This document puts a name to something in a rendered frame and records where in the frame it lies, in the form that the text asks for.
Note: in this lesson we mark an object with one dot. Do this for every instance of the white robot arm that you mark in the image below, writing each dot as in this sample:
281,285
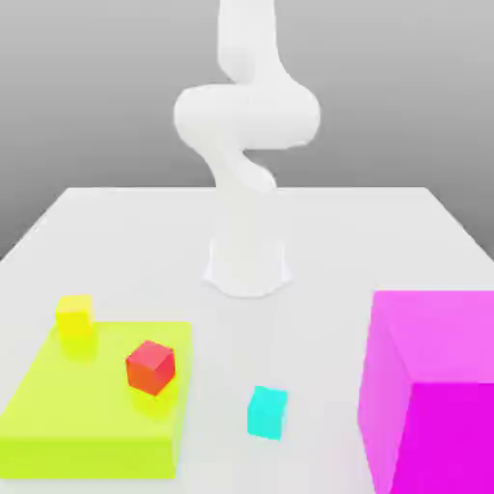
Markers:
247,115

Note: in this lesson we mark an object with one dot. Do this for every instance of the small red cube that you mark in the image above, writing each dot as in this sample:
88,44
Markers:
150,367

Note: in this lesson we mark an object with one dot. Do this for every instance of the small cyan cube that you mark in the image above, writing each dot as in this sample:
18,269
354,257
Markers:
267,413

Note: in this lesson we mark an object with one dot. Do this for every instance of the small yellow cube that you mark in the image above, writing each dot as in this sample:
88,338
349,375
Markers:
75,316

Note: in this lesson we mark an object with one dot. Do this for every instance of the large lime box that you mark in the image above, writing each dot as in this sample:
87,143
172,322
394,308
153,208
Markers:
92,417

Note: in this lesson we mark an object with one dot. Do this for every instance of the large magenta box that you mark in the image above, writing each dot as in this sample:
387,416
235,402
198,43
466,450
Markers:
432,386

